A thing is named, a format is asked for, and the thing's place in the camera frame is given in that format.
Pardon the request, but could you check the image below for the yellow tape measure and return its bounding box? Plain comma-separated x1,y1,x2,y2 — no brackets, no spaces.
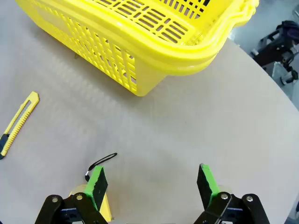
69,153,118,222

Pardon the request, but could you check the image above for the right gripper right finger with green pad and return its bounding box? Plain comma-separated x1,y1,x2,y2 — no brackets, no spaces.
193,163,271,224

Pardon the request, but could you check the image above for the yellow utility knife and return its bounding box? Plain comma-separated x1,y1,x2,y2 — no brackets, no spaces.
0,91,40,160

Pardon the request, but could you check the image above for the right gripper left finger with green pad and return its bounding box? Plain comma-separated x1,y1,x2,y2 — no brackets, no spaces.
35,165,112,224

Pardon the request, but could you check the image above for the yellow plastic shopping basket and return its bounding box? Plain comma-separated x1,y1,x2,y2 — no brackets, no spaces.
15,0,260,98

